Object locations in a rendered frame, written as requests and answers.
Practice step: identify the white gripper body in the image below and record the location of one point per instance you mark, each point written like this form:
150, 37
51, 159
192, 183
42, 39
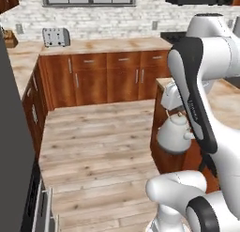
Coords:
172, 96

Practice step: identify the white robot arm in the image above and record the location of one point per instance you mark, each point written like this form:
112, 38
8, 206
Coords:
225, 138

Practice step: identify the white kettle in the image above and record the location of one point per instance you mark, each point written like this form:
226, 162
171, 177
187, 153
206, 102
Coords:
173, 135

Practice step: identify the black hob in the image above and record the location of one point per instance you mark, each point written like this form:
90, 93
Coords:
175, 37

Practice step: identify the wooden base cupboard run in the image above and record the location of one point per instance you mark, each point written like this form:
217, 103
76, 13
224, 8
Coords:
34, 107
103, 79

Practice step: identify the silver toaster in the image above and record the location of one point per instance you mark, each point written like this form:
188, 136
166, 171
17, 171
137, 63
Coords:
56, 37

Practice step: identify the dark grey fridge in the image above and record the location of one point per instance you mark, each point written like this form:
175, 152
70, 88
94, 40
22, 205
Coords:
12, 142

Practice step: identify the steel dishwasher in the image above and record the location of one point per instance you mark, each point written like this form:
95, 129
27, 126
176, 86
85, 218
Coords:
40, 204

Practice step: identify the wooden knife block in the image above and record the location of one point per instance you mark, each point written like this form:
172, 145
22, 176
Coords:
10, 39

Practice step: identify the grey wall outlet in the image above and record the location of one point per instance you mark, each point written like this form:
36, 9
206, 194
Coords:
19, 28
155, 25

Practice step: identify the wooden wall cupboard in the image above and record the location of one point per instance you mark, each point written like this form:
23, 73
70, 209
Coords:
7, 0

